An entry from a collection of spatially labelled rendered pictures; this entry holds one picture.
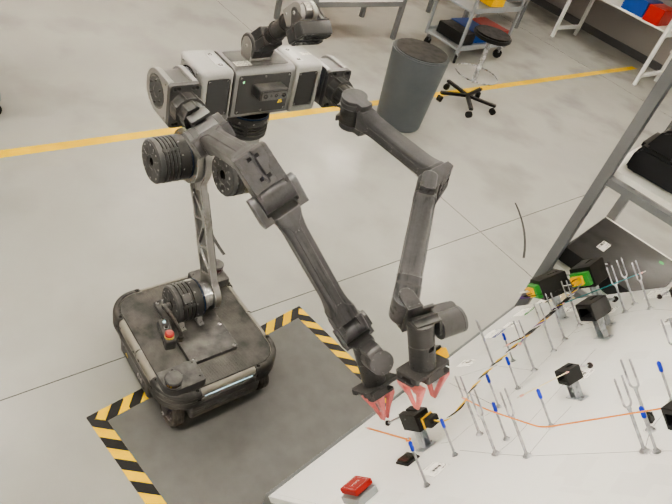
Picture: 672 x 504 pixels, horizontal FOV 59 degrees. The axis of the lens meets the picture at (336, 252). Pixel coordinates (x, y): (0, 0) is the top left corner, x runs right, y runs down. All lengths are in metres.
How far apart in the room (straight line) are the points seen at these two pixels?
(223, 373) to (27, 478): 0.78
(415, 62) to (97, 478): 3.47
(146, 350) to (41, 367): 0.49
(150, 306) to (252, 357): 0.50
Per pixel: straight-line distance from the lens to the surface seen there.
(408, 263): 1.34
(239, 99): 1.73
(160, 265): 3.24
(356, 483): 1.33
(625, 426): 1.30
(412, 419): 1.39
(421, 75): 4.71
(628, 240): 2.47
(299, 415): 2.74
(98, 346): 2.88
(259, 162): 1.19
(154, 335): 2.60
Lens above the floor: 2.24
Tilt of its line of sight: 40 degrees down
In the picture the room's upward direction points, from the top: 18 degrees clockwise
